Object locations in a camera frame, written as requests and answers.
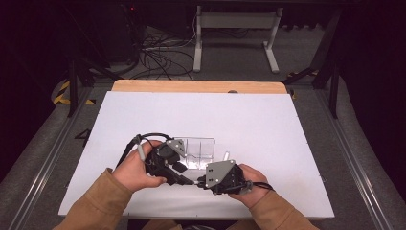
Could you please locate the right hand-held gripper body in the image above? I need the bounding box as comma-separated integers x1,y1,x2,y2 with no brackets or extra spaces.
205,159,249,196

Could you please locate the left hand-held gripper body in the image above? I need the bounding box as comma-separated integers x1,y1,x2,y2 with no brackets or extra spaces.
147,138,187,186

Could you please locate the clear acrylic pen holder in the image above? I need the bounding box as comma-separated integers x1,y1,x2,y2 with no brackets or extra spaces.
173,136,216,171

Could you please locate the person's left hand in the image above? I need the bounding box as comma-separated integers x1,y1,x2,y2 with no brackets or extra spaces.
112,140,168,194

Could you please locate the person's right hand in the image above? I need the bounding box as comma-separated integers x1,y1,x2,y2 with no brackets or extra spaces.
228,164,272,209

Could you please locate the person's tan clothing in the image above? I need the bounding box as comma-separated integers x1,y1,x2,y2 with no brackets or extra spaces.
140,218,184,230

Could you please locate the white table cover sheet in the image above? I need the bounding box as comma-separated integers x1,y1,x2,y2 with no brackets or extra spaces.
57,90,335,220

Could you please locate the black tripod stand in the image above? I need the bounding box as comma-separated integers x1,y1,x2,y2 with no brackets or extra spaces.
65,57,125,118

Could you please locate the yellow black hazard tape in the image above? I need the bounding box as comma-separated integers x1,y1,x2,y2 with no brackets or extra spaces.
52,80,97,105

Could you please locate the black equipment box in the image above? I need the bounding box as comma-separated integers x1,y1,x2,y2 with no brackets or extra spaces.
95,4,144,65

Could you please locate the black angled metal stand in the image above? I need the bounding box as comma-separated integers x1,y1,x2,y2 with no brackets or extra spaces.
282,9,341,120

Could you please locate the white metal stand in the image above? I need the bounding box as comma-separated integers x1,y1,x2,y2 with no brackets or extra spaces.
192,5,283,74

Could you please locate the left hand-held gripper cable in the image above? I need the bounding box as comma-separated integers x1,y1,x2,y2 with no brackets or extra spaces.
115,132,175,169

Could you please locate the hand-held gripper cable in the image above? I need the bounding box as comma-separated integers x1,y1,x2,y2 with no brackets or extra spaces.
115,132,175,169
240,179,276,195

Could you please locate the right hand-held gripper cable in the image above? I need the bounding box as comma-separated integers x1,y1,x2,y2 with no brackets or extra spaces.
240,179,276,195

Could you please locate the black triangular floor bracket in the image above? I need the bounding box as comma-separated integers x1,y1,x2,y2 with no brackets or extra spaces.
75,128,92,148

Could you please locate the tangle of floor cables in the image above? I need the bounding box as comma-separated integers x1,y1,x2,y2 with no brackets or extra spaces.
127,28,196,81

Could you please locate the aluminium floor rail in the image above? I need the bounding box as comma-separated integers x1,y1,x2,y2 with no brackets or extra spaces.
314,89,395,230
8,87,94,230

